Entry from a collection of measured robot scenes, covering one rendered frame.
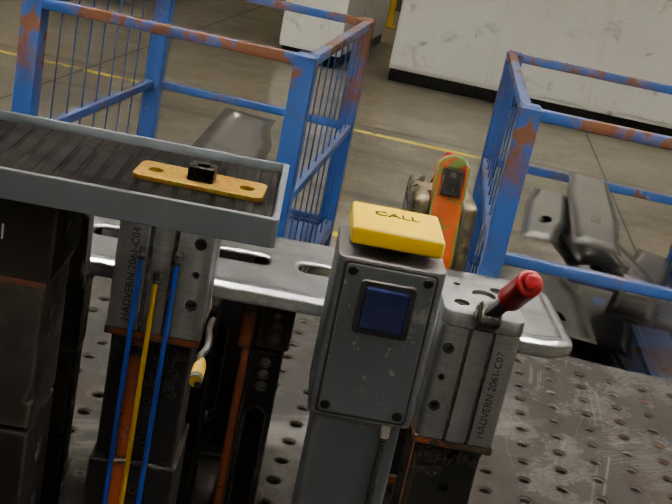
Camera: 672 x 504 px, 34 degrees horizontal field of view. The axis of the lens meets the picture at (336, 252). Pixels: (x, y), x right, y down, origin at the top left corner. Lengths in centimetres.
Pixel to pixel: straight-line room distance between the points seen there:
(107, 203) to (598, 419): 113
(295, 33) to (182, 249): 811
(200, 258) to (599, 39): 810
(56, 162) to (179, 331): 23
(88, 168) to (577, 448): 100
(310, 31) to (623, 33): 246
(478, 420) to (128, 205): 39
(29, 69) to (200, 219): 242
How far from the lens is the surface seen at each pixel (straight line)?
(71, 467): 125
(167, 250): 85
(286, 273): 105
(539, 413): 163
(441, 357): 89
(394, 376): 71
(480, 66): 885
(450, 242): 120
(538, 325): 107
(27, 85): 306
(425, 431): 91
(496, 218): 280
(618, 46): 890
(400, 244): 68
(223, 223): 64
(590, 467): 152
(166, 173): 71
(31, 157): 71
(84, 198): 65
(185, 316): 87
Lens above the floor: 135
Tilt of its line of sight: 18 degrees down
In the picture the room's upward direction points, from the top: 12 degrees clockwise
